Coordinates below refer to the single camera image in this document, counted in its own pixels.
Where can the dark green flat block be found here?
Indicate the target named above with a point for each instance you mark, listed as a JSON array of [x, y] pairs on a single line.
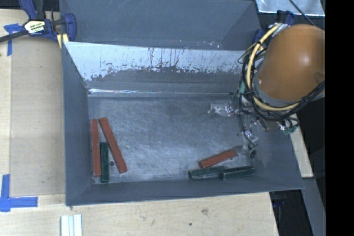
[[238, 172], [206, 172], [104, 163]]

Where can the grey metal bin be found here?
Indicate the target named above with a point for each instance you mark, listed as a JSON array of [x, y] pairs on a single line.
[[166, 124]]

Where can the pale wood flat board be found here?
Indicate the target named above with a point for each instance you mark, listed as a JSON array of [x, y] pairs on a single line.
[[36, 118]]

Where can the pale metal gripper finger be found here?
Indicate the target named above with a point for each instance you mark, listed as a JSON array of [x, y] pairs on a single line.
[[249, 136], [222, 110]]

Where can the red-brown flat block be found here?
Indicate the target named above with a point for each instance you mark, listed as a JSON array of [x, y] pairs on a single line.
[[218, 159], [95, 146], [113, 145]]

